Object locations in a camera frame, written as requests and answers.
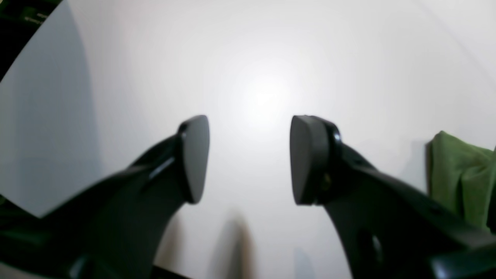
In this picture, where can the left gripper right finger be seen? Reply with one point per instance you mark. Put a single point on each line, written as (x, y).
(387, 228)

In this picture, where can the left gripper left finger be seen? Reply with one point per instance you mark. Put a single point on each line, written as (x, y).
(113, 229)

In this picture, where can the green t-shirt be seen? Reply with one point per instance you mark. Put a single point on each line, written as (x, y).
(462, 178)

